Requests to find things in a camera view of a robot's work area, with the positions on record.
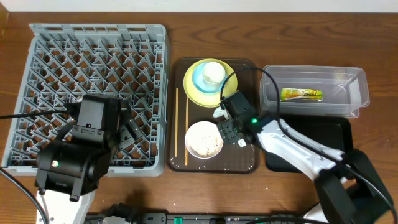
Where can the wooden chopstick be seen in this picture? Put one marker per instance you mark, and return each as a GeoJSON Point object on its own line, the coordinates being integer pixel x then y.
{"type": "Point", "coordinates": [186, 128]}
{"type": "Point", "coordinates": [176, 120]}

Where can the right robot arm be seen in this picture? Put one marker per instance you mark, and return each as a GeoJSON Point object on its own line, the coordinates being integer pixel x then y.
{"type": "Point", "coordinates": [348, 187]}

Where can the right wooden chopstick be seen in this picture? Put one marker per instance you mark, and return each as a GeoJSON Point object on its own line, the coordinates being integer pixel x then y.
{"type": "Point", "coordinates": [186, 128]}

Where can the yellow-green plate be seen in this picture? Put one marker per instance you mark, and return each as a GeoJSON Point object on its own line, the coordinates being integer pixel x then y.
{"type": "Point", "coordinates": [208, 100]}

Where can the black plastic tray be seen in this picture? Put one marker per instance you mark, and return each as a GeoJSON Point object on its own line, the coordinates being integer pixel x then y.
{"type": "Point", "coordinates": [331, 131]}

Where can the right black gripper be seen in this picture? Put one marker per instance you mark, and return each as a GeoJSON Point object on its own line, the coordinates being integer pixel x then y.
{"type": "Point", "coordinates": [228, 129]}

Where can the grey plastic dish rack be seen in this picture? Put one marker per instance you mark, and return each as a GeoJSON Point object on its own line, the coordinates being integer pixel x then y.
{"type": "Point", "coordinates": [67, 61]}

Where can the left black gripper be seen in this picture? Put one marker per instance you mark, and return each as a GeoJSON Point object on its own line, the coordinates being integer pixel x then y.
{"type": "Point", "coordinates": [129, 132]}

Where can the clear plastic bin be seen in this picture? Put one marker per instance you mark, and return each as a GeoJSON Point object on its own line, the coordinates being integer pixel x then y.
{"type": "Point", "coordinates": [345, 89]}

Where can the white cup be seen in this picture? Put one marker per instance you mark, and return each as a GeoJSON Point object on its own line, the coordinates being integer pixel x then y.
{"type": "Point", "coordinates": [213, 76]}

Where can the white napkin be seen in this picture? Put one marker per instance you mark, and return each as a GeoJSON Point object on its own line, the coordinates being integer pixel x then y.
{"type": "Point", "coordinates": [222, 113]}

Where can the white bowl with rice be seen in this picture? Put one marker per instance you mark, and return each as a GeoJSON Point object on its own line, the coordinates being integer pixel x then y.
{"type": "Point", "coordinates": [203, 140]}

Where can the left wooden chopstick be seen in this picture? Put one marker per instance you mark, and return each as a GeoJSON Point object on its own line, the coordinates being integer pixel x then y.
{"type": "Point", "coordinates": [176, 120]}

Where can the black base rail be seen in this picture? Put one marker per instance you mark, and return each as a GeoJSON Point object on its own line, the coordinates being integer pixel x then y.
{"type": "Point", "coordinates": [162, 218]}

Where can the dark brown serving tray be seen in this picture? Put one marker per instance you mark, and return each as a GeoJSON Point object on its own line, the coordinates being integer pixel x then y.
{"type": "Point", "coordinates": [231, 160]}

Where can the green orange snack wrapper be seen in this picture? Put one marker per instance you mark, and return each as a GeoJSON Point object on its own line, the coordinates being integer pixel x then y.
{"type": "Point", "coordinates": [289, 94]}

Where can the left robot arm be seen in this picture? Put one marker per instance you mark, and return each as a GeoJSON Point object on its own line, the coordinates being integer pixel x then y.
{"type": "Point", "coordinates": [69, 168]}

